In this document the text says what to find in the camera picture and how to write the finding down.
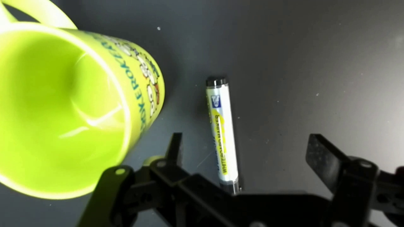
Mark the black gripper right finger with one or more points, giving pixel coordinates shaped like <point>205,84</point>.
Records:
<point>357,184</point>

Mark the lime green cartoon mug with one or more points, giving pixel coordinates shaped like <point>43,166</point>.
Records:
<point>63,109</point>

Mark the white marker with black cap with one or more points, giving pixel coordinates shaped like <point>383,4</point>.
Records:
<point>222,134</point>

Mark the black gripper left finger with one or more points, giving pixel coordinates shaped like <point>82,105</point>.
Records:
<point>114,193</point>

